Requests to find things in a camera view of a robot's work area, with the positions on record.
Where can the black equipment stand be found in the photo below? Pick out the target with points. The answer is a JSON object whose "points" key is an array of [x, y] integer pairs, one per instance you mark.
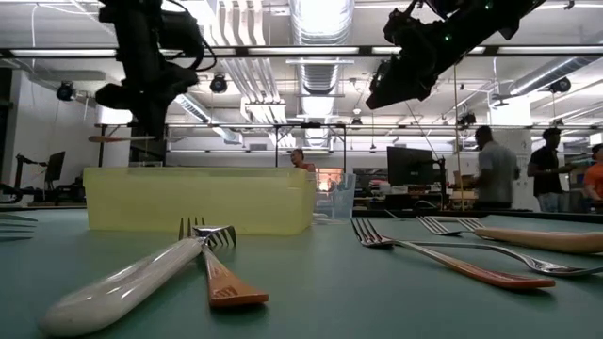
{"points": [[28, 194]]}

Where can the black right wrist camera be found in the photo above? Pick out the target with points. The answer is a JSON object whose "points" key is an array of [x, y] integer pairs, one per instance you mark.
{"points": [[402, 26]]}

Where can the wooden desk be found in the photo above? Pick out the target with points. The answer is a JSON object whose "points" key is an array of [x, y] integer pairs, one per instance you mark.
{"points": [[461, 194]]}

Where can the fork tines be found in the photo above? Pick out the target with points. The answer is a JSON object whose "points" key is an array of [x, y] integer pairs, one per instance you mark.
{"points": [[14, 233]]}

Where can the black metal frame stand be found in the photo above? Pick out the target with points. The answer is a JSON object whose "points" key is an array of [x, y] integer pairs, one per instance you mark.
{"points": [[221, 125]]}

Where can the slanted silver duct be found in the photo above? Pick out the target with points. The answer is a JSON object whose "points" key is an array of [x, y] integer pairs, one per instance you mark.
{"points": [[542, 74]]}

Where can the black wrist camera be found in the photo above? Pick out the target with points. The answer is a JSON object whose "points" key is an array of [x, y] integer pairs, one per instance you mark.
{"points": [[402, 26], [181, 33]]}

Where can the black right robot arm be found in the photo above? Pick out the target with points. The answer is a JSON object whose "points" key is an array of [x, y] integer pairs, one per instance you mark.
{"points": [[494, 19]]}

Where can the green table mat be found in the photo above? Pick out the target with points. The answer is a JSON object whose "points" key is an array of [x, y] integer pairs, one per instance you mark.
{"points": [[330, 311]]}

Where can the white ceiling pipes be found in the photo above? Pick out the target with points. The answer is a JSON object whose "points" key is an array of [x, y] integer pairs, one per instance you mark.
{"points": [[256, 89]]}

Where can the clear plastic bin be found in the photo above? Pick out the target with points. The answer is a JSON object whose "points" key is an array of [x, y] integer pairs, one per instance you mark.
{"points": [[341, 198]]}

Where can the white rectangular duct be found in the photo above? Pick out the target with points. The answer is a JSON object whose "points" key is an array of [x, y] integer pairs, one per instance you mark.
{"points": [[198, 110]]}

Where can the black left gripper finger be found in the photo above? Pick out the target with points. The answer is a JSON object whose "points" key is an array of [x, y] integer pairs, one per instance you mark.
{"points": [[144, 122], [158, 120]]}

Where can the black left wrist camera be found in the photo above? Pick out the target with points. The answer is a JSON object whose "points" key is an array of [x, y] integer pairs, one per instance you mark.
{"points": [[181, 33]]}

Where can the small black monitor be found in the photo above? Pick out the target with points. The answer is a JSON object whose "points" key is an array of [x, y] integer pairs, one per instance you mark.
{"points": [[55, 166]]}

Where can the large silver ventilation duct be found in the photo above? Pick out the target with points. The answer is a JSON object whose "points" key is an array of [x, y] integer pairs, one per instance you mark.
{"points": [[320, 80]]}

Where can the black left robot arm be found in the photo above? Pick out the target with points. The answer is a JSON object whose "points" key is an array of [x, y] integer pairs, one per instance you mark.
{"points": [[136, 28]]}

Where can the black computer monitor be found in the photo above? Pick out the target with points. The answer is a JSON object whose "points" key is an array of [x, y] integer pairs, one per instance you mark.
{"points": [[410, 165]]}

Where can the white ceiling unit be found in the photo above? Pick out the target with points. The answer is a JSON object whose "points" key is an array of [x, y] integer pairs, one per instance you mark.
{"points": [[113, 117]]}

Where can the black hanging spotlight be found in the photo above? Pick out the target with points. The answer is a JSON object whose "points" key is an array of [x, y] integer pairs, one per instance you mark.
{"points": [[560, 85], [66, 92], [218, 85], [466, 119]]}

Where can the yellow plastic bin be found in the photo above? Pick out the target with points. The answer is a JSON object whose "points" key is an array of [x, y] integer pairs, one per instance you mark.
{"points": [[188, 202]]}

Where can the overhead beam with light strips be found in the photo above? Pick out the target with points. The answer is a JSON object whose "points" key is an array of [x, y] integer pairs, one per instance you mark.
{"points": [[306, 50]]}

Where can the dark cabinet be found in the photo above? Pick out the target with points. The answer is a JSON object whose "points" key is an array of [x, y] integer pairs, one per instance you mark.
{"points": [[148, 150]]}

